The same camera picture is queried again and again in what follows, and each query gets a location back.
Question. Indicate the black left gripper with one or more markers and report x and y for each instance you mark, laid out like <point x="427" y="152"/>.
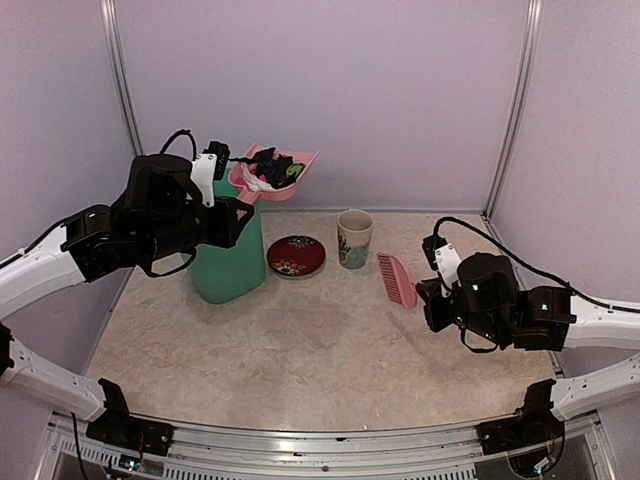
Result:
<point x="226" y="231"/>

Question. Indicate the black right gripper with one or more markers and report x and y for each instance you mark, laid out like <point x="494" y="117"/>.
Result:
<point x="437" y="319"/>

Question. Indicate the pink dustpan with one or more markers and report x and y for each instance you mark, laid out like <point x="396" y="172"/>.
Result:
<point x="249" y="192"/>

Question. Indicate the pink hand brush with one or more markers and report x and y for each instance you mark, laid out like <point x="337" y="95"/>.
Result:
<point x="398" y="282"/>

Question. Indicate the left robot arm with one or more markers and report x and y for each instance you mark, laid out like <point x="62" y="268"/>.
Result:
<point x="168" y="207"/>

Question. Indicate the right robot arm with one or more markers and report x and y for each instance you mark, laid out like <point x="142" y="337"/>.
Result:
<point x="480" y="295"/>

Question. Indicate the pile of paper scraps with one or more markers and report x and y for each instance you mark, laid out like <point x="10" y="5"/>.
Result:
<point x="269" y="170"/>

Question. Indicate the mint green waste bin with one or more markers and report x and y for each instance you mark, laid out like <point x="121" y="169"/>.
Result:
<point x="221" y="275"/>

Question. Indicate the red floral round plate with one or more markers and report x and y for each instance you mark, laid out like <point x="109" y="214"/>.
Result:
<point x="296" y="256"/>

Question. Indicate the beige printed cup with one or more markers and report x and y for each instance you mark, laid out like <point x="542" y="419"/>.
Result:
<point x="354" y="232"/>

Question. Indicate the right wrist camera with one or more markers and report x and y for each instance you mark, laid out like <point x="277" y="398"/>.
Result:
<point x="443" y="260"/>

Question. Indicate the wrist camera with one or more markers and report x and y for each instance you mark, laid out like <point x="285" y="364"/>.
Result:
<point x="208" y="167"/>
<point x="443" y="260"/>

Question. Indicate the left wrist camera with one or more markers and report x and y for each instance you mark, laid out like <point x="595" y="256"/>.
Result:
<point x="208" y="167"/>

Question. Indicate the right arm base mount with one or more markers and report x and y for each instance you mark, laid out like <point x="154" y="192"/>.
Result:
<point x="533" y="423"/>

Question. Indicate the aluminium front rail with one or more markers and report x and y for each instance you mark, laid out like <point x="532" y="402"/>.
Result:
<point x="199" y="451"/>

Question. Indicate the left aluminium corner post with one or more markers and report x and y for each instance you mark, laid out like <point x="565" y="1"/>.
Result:
<point x="131" y="110"/>

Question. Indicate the aluminium corner post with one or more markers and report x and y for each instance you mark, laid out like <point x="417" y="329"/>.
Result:
<point x="517" y="107"/>
<point x="131" y="110"/>

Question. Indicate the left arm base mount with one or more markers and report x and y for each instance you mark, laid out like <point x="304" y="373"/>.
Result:
<point x="117" y="427"/>

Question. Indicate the right aluminium corner post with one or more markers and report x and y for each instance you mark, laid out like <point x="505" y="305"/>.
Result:
<point x="517" y="107"/>

